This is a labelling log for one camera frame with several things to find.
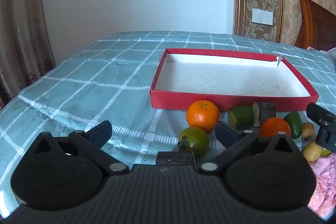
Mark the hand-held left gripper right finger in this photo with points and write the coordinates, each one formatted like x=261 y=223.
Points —
x=225 y=134

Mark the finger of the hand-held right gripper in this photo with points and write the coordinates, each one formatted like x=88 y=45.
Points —
x=325 y=132

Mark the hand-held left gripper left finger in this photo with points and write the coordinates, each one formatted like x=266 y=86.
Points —
x=101 y=132

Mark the small brown longan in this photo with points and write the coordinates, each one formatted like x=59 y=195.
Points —
x=308 y=130

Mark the small green tomato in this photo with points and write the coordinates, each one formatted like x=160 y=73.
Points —
x=326 y=152

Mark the cut cucumber piece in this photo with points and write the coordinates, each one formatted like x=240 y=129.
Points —
x=241 y=117

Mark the large yellow-brown longan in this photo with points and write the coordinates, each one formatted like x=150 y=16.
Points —
x=311 y=151

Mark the orange mandarin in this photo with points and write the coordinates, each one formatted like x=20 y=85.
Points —
x=274 y=126
x=202 y=115

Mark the large green tomato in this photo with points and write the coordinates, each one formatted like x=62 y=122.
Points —
x=195 y=140

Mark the small dark green cucumber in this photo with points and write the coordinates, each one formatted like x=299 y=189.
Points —
x=294 y=121

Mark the dark sugarcane piece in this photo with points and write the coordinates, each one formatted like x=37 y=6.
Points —
x=175 y=158

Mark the red shallow cardboard box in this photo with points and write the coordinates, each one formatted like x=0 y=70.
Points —
x=223 y=77

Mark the green checked bed sheet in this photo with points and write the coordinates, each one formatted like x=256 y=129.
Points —
x=92 y=82

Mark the pink towel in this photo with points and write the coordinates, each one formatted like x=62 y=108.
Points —
x=324 y=184

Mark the pale pink cloth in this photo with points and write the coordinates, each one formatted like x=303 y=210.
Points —
x=311 y=48

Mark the wooden headboard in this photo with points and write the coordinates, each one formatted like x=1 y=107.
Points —
x=317 y=27

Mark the patterned brown curtain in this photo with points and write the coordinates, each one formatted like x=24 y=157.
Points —
x=18 y=29

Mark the white wall switch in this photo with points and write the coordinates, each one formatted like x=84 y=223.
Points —
x=262 y=15

